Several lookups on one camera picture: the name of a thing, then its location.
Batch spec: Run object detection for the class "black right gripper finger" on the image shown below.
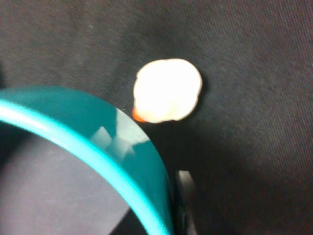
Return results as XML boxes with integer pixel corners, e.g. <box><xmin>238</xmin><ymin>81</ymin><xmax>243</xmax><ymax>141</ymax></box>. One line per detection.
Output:
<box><xmin>174</xmin><ymin>170</ymin><xmax>197</xmax><ymax>235</ymax></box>

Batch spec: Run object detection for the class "teal saucepan with handle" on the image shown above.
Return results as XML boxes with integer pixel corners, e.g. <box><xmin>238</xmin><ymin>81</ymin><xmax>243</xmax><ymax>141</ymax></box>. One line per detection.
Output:
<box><xmin>0</xmin><ymin>86</ymin><xmax>175</xmax><ymax>235</ymax></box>

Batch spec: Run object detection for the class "black table cloth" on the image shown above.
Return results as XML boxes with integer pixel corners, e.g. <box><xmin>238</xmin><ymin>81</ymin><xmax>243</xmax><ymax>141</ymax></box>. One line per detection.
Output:
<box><xmin>0</xmin><ymin>0</ymin><xmax>313</xmax><ymax>235</ymax></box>

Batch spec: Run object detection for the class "cream white small toy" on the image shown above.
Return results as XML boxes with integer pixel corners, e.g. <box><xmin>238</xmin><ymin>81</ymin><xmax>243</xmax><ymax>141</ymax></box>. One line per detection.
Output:
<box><xmin>132</xmin><ymin>58</ymin><xmax>203</xmax><ymax>123</ymax></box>

